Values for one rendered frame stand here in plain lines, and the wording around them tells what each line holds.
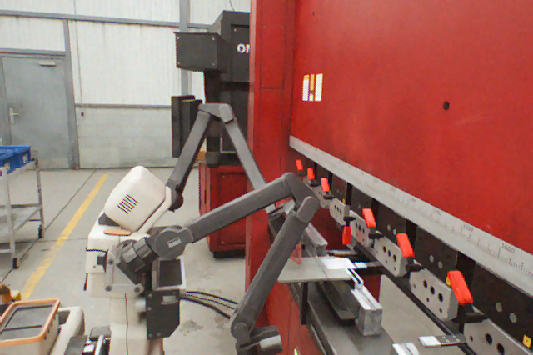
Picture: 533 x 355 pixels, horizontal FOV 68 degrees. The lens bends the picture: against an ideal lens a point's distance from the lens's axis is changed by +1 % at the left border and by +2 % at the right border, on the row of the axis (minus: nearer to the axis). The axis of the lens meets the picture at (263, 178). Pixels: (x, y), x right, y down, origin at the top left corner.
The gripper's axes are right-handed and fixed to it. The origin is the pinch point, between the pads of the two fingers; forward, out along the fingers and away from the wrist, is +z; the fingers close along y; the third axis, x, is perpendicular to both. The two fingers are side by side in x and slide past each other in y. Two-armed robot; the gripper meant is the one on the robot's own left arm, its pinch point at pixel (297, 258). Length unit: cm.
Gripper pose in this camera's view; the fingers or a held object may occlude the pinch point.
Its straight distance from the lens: 150.5
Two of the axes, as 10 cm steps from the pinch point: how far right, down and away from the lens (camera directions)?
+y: -1.5, -2.3, 9.6
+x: -8.8, 4.7, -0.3
